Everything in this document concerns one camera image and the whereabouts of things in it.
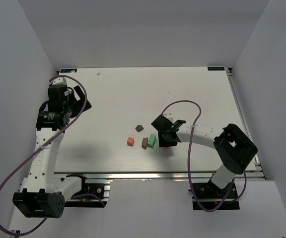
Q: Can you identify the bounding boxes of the green rectangular wood block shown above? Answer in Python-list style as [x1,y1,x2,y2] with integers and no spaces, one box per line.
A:
[147,134,157,148]

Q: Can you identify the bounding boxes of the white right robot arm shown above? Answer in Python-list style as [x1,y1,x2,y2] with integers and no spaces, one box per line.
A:
[151,115,258,198]

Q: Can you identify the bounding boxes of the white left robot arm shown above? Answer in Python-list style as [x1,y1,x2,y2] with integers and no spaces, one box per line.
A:
[12,83,91,218]

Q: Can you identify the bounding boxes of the brown wood block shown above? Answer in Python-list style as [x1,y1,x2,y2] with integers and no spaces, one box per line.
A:
[142,137,148,149]

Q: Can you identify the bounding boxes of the olive roof wood block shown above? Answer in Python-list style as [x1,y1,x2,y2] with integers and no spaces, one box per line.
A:
[135,124,144,132]

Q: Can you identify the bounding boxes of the salmon cube wood block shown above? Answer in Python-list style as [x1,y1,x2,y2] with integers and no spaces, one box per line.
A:
[127,137,135,146]

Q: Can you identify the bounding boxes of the blue label left corner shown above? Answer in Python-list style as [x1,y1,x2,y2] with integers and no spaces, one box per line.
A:
[60,69,77,74]

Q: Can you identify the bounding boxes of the blue label corner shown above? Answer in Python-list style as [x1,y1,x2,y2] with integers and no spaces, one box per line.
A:
[207,66,225,71]
[60,69,77,74]

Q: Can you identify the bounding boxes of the blue label right corner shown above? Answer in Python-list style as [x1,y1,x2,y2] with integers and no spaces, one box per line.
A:
[207,66,225,71]

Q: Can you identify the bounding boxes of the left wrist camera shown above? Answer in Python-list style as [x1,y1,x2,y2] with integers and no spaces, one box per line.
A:
[48,77,67,86]

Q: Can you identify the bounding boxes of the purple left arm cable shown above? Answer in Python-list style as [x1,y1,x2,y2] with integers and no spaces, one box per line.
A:
[0,75,109,236]

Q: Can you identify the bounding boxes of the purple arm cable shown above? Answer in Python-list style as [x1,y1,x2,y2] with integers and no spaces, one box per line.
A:
[0,75,109,236]
[161,100,248,213]

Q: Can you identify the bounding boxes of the aluminium table edge rail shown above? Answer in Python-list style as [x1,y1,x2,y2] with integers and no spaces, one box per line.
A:
[54,171,265,179]

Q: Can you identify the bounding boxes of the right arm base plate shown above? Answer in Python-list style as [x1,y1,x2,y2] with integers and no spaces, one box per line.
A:
[192,182,240,210]

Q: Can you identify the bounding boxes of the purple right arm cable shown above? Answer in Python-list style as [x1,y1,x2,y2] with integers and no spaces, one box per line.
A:
[161,100,248,213]

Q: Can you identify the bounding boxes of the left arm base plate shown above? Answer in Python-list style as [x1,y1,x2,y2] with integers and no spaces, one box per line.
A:
[54,174,110,208]

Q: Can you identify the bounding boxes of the right side aluminium rail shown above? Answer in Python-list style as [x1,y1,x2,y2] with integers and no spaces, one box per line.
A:
[225,68,266,178]

